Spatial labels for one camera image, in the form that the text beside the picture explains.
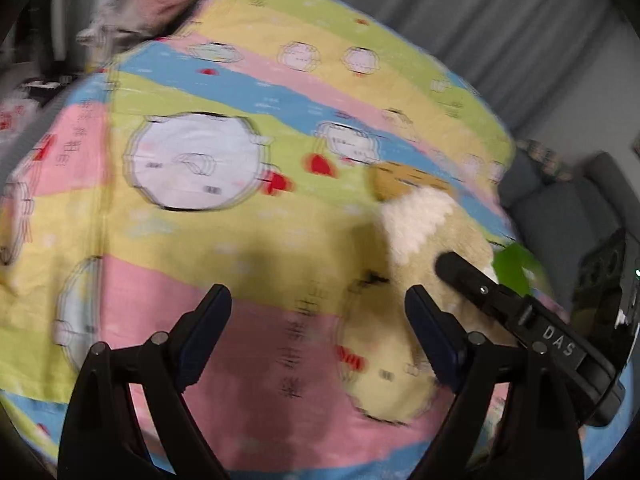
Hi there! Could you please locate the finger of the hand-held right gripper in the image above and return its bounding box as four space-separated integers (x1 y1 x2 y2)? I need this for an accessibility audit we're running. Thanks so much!
434 252 532 333

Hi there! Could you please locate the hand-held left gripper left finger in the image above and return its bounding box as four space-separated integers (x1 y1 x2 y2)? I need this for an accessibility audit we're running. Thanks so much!
57 284 233 480

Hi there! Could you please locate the grey sofa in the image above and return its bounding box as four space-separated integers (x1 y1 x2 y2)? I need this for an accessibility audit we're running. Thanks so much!
500 150 633 308

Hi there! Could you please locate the green bag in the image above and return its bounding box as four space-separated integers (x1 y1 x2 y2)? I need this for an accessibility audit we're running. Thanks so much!
492 244 545 297

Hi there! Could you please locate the printed pastel blanket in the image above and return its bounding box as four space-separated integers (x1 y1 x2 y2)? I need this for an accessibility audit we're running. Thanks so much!
0 0 571 480

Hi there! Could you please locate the pile of clothes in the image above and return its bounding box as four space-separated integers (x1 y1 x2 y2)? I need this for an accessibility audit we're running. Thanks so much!
75 0 233 61

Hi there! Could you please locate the mustard knit item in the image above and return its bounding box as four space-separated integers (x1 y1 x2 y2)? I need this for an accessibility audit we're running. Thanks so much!
367 162 458 203

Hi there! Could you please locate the grey curtain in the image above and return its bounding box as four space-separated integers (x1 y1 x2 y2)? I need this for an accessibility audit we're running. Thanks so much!
292 0 640 136

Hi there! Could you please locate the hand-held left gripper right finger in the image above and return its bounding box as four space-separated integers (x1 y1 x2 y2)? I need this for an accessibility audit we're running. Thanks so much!
404 285 586 480

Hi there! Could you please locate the patterned cushion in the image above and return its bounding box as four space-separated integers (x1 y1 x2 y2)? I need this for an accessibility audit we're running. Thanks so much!
517 140 576 183

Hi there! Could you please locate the white fluffy cloth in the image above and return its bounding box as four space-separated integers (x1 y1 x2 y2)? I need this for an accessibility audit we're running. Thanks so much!
380 187 468 266

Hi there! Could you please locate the beige plush cloth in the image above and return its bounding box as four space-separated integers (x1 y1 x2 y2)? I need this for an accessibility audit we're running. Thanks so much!
387 210 521 351

